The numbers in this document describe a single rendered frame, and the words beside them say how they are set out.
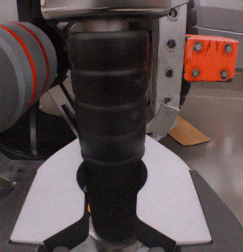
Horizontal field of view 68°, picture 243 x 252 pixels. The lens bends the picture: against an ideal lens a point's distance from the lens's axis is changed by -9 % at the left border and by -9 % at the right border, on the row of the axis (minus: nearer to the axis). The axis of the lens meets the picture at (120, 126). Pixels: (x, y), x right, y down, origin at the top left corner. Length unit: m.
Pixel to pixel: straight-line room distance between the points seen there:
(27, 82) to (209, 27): 0.69
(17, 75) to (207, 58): 0.26
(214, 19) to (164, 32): 0.53
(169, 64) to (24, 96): 0.21
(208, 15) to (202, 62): 0.50
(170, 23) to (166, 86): 0.09
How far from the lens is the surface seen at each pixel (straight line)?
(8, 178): 0.48
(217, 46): 0.33
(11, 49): 0.23
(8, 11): 0.35
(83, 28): 0.82
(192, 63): 0.32
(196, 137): 1.82
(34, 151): 0.53
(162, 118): 0.33
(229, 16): 0.85
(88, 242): 0.78
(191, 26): 0.40
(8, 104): 0.22
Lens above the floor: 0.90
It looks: 28 degrees down
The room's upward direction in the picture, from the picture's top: 1 degrees counter-clockwise
